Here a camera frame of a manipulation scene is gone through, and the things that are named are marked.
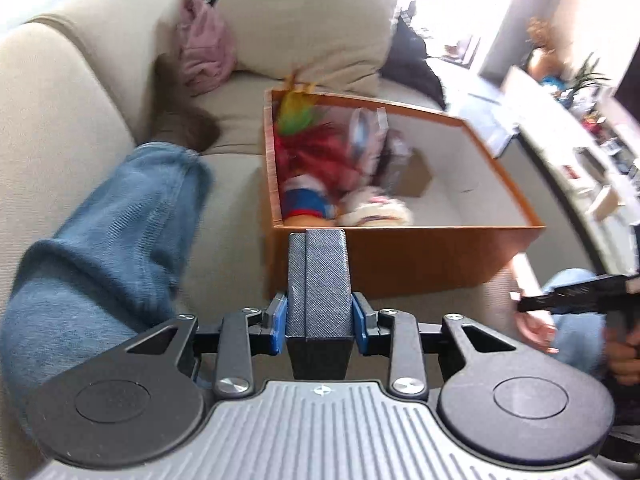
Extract black textured box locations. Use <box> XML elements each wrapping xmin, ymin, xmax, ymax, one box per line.
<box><xmin>286</xmin><ymin>229</ymin><xmax>354</xmax><ymax>382</ymax></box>

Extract crochet bunny doll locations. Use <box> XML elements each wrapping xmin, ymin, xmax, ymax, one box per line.
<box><xmin>336</xmin><ymin>186</ymin><xmax>413</xmax><ymax>226</ymax></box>

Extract slim black photo card box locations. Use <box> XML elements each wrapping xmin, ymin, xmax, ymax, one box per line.
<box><xmin>374</xmin><ymin>129</ymin><xmax>411</xmax><ymax>194</ymax></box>

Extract colourful feather toy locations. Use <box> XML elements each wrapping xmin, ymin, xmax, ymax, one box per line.
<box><xmin>273</xmin><ymin>70</ymin><xmax>362</xmax><ymax>196</ymax></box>

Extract pink card holder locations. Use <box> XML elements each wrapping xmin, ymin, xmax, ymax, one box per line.
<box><xmin>347</xmin><ymin>107</ymin><xmax>388</xmax><ymax>186</ymax></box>

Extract brown cardboard box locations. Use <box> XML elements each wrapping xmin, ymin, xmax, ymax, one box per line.
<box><xmin>390</xmin><ymin>151</ymin><xmax>433</xmax><ymax>198</ymax></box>

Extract person's right hand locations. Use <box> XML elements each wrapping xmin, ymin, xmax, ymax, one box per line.
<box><xmin>514</xmin><ymin>309</ymin><xmax>640</xmax><ymax>388</ymax></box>

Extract right blue jeans leg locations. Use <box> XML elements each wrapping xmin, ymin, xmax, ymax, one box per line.
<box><xmin>541</xmin><ymin>268</ymin><xmax>614</xmax><ymax>380</ymax></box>

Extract blue jeans leg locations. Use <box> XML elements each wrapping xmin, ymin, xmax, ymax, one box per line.
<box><xmin>1</xmin><ymin>142</ymin><xmax>212</xmax><ymax>413</ymax></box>
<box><xmin>541</xmin><ymin>268</ymin><xmax>614</xmax><ymax>380</ymax></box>

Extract white coffee table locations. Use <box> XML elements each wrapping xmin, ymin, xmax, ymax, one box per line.
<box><xmin>497</xmin><ymin>127</ymin><xmax>632</xmax><ymax>276</ymax></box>

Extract orange cardboard box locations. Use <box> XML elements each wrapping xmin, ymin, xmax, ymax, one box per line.
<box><xmin>261</xmin><ymin>88</ymin><xmax>548</xmax><ymax>302</ymax></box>

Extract green potted plant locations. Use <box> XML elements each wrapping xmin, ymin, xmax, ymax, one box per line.
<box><xmin>563</xmin><ymin>52</ymin><xmax>610</xmax><ymax>110</ymax></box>

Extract brown sock foot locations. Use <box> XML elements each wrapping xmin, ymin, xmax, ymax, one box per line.
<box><xmin>149</xmin><ymin>53</ymin><xmax>221</xmax><ymax>154</ymax></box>

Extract copper vase with flowers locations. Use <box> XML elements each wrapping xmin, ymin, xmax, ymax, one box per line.
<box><xmin>526</xmin><ymin>18</ymin><xmax>564</xmax><ymax>82</ymax></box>

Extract black jacket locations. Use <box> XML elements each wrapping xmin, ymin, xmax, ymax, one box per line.
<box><xmin>209</xmin><ymin>0</ymin><xmax>447</xmax><ymax>110</ymax></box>

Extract pink cloth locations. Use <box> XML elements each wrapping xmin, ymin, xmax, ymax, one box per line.
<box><xmin>176</xmin><ymin>0</ymin><xmax>236</xmax><ymax>96</ymax></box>

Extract beige sofa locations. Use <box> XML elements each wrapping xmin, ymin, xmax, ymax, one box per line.
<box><xmin>0</xmin><ymin>0</ymin><xmax>551</xmax><ymax>480</ymax></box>

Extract beige cushion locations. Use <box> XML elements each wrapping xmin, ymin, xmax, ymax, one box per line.
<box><xmin>215</xmin><ymin>0</ymin><xmax>397</xmax><ymax>96</ymax></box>

